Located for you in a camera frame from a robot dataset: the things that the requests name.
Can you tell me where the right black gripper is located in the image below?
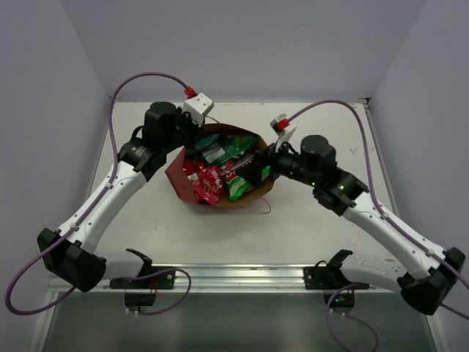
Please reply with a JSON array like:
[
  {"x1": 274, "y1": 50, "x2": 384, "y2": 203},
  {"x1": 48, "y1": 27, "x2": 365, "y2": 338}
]
[{"x1": 235, "y1": 135, "x2": 320, "y2": 189}]

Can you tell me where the green Chuba chips bag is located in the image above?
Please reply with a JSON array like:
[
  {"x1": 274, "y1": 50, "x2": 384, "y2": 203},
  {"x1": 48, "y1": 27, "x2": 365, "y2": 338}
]
[{"x1": 223, "y1": 170, "x2": 251, "y2": 202}]

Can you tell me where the dark green chips bag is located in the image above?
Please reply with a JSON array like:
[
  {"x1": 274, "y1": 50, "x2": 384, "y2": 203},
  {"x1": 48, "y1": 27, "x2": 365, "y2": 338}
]
[{"x1": 202, "y1": 135, "x2": 258, "y2": 166}]

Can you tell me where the red brown paper bag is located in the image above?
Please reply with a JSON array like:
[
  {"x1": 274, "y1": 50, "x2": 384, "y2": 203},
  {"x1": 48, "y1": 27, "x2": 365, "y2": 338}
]
[{"x1": 165, "y1": 122, "x2": 274, "y2": 208}]

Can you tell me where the pink candy packet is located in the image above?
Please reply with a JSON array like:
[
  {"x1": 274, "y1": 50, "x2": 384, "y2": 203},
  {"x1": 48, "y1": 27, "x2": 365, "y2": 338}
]
[
  {"x1": 219, "y1": 153, "x2": 254, "y2": 176},
  {"x1": 191, "y1": 166, "x2": 224, "y2": 205}
]

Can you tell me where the teal snack packet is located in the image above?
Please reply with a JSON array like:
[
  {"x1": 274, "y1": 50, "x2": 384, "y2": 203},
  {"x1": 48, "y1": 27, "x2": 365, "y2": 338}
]
[{"x1": 196, "y1": 133, "x2": 225, "y2": 164}]

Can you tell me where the red gummy candy bag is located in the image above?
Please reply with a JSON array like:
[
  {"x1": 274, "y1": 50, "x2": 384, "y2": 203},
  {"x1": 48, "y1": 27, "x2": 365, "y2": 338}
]
[{"x1": 182, "y1": 158, "x2": 204, "y2": 180}]

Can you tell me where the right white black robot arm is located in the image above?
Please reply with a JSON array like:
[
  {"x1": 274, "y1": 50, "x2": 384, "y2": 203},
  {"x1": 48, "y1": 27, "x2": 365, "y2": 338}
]
[{"x1": 237, "y1": 135, "x2": 465, "y2": 315}]

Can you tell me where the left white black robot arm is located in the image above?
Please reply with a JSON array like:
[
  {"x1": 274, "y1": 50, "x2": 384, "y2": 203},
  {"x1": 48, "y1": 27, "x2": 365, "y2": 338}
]
[{"x1": 37, "y1": 98, "x2": 213, "y2": 292}]

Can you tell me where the right black controller box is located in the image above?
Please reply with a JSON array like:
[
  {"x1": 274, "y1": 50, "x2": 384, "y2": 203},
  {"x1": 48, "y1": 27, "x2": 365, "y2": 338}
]
[{"x1": 322, "y1": 293, "x2": 355, "y2": 312}]

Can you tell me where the black controller box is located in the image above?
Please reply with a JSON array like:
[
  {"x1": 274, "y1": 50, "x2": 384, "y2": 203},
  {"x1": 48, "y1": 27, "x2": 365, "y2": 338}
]
[
  {"x1": 124, "y1": 292, "x2": 156, "y2": 311},
  {"x1": 322, "y1": 293, "x2": 355, "y2": 312}
]

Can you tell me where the left black controller box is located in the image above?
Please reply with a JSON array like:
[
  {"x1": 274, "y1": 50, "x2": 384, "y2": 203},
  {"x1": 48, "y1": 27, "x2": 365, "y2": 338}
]
[{"x1": 124, "y1": 292, "x2": 156, "y2": 311}]

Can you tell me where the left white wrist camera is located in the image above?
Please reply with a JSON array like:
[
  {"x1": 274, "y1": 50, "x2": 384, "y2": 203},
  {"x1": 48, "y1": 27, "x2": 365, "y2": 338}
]
[{"x1": 182, "y1": 93, "x2": 214, "y2": 127}]

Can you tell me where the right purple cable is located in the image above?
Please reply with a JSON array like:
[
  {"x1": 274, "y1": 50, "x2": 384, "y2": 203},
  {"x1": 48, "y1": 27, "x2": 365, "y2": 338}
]
[{"x1": 284, "y1": 99, "x2": 469, "y2": 352}]

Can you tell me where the purple cable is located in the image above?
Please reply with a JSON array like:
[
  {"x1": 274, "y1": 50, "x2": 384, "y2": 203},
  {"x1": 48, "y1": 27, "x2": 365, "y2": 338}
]
[
  {"x1": 5, "y1": 71, "x2": 193, "y2": 316},
  {"x1": 284, "y1": 99, "x2": 469, "y2": 352}
]

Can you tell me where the aluminium mounting rail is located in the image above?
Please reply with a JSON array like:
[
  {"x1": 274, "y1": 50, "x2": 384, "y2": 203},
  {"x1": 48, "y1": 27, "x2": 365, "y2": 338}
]
[{"x1": 47, "y1": 263, "x2": 404, "y2": 293}]

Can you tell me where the right black base bracket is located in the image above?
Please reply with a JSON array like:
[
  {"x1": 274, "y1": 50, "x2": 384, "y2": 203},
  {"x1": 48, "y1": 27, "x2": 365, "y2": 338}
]
[{"x1": 303, "y1": 260, "x2": 353, "y2": 290}]

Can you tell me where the black base bracket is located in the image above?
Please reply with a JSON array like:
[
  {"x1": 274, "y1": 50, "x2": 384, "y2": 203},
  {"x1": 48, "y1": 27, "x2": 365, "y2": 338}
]
[
  {"x1": 303, "y1": 260, "x2": 353, "y2": 290},
  {"x1": 109, "y1": 265, "x2": 176, "y2": 290}
]

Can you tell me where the left black base bracket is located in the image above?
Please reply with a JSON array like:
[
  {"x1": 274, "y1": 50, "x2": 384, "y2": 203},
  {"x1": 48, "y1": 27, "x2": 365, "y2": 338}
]
[{"x1": 109, "y1": 265, "x2": 176, "y2": 290}]

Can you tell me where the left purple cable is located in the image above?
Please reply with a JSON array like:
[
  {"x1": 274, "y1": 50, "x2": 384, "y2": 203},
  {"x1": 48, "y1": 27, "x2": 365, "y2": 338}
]
[{"x1": 5, "y1": 71, "x2": 193, "y2": 316}]

